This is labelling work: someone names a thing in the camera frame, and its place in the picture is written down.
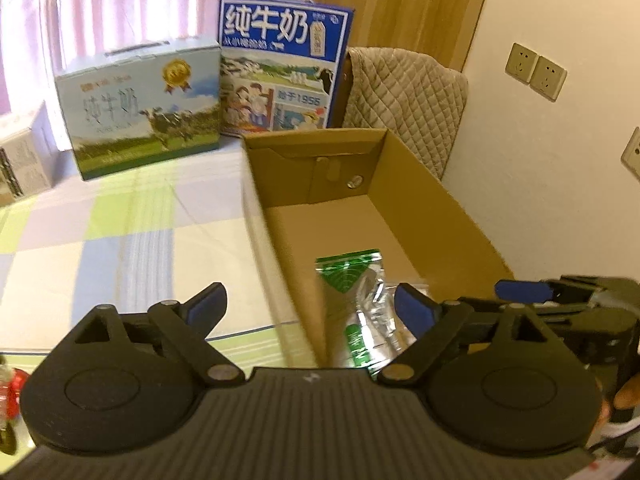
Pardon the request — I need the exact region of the silver foil pouch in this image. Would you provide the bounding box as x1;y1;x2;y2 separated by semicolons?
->
316;249;414;376

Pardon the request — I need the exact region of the red santa toy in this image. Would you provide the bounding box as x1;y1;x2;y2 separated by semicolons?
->
0;362;29;430

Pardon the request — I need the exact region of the right hand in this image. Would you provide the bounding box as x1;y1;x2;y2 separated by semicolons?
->
598;374;640;425

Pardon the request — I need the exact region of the checkered bed sheet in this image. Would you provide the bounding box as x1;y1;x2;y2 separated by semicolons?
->
1;139;314;370

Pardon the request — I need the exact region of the quilted beige chair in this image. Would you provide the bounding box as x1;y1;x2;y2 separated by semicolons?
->
341;47;469;179

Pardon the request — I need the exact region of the brown cardboard box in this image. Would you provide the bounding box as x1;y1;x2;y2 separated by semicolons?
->
242;129;513;367

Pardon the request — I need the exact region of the white grey small box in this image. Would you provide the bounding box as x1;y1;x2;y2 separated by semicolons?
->
0;102;58;207

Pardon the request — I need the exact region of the light blue milk carton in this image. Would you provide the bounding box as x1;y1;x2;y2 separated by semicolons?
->
54;37;221;181

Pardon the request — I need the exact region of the dark blue milk carton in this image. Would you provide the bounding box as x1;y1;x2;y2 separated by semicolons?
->
218;0;354;136

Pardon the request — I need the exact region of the pink curtain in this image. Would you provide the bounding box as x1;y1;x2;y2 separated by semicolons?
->
1;0;219;112

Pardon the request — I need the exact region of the beige wall socket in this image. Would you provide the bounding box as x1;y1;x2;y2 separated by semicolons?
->
529;56;567;102
620;127;640;180
506;42;539;84

